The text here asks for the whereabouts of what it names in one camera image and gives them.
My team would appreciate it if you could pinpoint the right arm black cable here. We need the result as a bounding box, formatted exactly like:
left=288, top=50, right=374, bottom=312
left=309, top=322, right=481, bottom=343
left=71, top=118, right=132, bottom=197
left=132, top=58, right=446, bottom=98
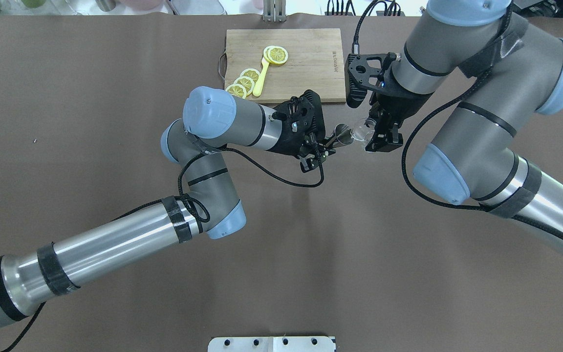
left=351, top=0, right=563, bottom=245

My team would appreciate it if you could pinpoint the aluminium frame post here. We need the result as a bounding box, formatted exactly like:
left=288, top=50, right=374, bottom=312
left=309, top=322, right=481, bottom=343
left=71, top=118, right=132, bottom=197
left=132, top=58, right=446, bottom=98
left=263, top=0, right=287, bottom=22

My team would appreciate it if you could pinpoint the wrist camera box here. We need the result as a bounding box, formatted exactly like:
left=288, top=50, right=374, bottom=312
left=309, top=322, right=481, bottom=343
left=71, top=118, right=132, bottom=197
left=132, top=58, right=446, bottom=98
left=272, top=89, right=326, bottom=139
left=345, top=53, right=397, bottom=109

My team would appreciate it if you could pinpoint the lemon slice on knife end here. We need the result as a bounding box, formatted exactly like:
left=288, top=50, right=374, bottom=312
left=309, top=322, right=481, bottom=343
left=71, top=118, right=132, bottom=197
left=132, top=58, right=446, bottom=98
left=263, top=46, right=288, bottom=65

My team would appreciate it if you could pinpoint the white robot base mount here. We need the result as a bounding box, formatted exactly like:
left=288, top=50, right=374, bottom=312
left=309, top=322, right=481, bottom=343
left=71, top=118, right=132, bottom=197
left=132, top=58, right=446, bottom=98
left=207, top=336, right=337, bottom=352

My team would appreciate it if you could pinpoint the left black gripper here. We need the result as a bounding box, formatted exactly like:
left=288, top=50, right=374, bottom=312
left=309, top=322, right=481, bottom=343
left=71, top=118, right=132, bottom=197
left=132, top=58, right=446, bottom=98
left=268, top=117, right=341, bottom=173

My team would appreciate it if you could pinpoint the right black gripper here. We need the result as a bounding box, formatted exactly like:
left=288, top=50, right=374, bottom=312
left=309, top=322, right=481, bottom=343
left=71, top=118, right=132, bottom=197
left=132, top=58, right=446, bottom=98
left=366, top=73, right=433, bottom=153

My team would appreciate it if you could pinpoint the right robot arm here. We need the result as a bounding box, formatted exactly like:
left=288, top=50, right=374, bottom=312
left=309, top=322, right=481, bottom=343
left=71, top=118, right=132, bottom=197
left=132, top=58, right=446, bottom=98
left=369, top=0, right=563, bottom=254

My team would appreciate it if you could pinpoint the clear glass measuring cup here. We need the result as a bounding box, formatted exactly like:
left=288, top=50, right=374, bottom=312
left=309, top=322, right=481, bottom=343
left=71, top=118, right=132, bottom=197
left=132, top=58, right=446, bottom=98
left=350, top=117, right=377, bottom=143

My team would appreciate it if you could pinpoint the lemon slice at board corner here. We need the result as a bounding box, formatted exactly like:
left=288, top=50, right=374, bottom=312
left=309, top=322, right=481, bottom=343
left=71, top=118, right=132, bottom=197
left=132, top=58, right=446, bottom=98
left=225, top=83, right=248, bottom=99

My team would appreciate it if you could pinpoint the bamboo cutting board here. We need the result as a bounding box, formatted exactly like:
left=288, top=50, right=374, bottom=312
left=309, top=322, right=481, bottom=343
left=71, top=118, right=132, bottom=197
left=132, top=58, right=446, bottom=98
left=225, top=28, right=346, bottom=103

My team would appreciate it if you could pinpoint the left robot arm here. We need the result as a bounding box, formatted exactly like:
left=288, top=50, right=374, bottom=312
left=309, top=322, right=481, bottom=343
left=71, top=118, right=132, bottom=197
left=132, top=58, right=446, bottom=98
left=0, top=86, right=330, bottom=328

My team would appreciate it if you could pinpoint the lemon slice in row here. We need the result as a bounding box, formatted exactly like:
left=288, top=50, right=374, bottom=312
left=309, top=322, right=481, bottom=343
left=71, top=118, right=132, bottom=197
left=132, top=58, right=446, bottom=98
left=240, top=67, right=260, bottom=83
left=234, top=75, right=256, bottom=96

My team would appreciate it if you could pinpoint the steel double jigger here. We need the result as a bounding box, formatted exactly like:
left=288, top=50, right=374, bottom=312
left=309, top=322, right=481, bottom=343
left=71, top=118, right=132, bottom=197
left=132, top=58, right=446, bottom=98
left=330, top=123, right=354, bottom=149

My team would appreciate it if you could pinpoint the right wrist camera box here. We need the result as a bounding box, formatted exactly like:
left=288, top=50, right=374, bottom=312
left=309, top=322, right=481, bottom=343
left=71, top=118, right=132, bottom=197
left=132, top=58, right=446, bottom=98
left=345, top=53, right=397, bottom=109

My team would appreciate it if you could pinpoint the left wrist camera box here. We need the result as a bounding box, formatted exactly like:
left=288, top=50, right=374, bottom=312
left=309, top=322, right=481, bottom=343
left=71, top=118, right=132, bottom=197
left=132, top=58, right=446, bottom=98
left=272, top=89, right=326, bottom=139

